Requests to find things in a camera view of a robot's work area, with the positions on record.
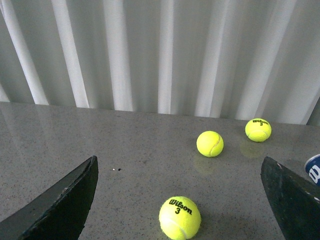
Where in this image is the wilson tennis ball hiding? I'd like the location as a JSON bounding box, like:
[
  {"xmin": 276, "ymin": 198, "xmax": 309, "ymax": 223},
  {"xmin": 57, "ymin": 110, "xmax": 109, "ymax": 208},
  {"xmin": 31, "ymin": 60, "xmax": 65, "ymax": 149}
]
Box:
[
  {"xmin": 158, "ymin": 196, "xmax": 202, "ymax": 240},
  {"xmin": 245, "ymin": 118, "xmax": 272, "ymax": 143}
]

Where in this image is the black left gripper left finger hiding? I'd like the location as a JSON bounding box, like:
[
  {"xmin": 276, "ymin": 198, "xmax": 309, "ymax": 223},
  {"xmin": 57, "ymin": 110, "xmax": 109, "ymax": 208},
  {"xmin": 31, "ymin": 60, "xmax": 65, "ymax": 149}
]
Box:
[{"xmin": 0, "ymin": 156, "xmax": 99, "ymax": 240}]

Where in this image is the white pleated curtain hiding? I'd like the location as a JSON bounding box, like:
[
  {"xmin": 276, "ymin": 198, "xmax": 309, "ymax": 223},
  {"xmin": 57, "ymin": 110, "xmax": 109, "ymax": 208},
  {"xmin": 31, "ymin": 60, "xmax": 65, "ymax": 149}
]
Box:
[{"xmin": 0, "ymin": 0, "xmax": 320, "ymax": 126}]

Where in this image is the clear Wilson tennis can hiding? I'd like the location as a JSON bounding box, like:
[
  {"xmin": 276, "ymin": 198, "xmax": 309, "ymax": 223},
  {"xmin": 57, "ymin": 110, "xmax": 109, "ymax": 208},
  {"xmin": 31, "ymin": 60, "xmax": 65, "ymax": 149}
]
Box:
[{"xmin": 304, "ymin": 154, "xmax": 320, "ymax": 186}]

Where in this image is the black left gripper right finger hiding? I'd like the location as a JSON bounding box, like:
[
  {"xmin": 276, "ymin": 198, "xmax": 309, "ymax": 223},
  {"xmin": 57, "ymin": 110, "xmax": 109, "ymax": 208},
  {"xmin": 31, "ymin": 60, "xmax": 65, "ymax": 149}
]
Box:
[{"xmin": 260, "ymin": 156, "xmax": 320, "ymax": 240}]

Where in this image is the far Wilson tennis ball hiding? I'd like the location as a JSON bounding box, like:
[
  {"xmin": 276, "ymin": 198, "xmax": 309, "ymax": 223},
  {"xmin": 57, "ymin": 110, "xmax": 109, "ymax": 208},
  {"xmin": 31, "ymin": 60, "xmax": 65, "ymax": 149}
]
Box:
[{"xmin": 245, "ymin": 118, "xmax": 272, "ymax": 143}]

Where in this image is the middle yellow tennis ball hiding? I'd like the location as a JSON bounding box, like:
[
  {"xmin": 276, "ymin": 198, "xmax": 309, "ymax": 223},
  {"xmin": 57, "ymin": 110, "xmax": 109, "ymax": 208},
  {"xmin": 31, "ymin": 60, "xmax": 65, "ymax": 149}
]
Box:
[{"xmin": 196, "ymin": 130, "xmax": 224, "ymax": 158}]

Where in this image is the near Wilson tennis ball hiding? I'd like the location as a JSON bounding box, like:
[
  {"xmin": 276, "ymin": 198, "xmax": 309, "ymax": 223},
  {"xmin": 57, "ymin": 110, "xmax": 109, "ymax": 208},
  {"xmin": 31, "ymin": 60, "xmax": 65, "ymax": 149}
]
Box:
[{"xmin": 158, "ymin": 196, "xmax": 202, "ymax": 240}]

